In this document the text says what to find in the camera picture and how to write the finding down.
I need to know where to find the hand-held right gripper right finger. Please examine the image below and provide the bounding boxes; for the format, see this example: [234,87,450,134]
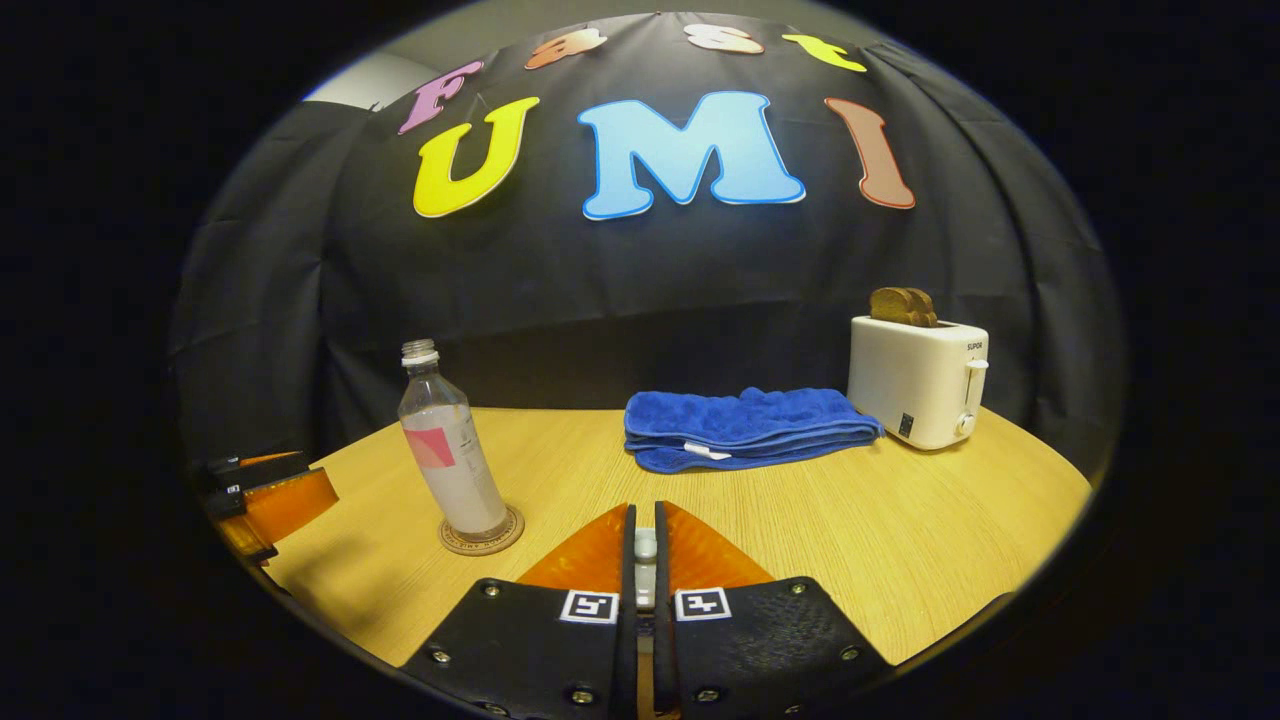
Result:
[653,501,894,720]

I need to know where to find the folded blue towel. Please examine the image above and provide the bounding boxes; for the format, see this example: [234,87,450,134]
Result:
[624,387,885,474]

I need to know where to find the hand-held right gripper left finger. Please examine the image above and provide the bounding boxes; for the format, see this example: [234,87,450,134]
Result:
[400,503,639,720]

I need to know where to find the black backdrop cloth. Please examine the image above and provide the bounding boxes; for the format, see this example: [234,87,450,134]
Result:
[170,12,1126,481]

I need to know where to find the round brown coaster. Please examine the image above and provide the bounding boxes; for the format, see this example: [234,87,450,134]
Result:
[438,505,525,557]

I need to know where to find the brown toast slice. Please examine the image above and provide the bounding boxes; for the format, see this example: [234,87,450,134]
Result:
[885,287,939,323]
[870,289,931,328]

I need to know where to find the white teacup lid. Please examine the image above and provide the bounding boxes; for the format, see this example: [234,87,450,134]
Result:
[634,528,659,611]

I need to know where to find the clear plastic water bottle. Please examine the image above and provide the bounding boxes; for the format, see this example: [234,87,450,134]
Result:
[398,339,511,543]

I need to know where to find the white toaster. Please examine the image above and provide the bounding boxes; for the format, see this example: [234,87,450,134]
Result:
[848,316,990,451]

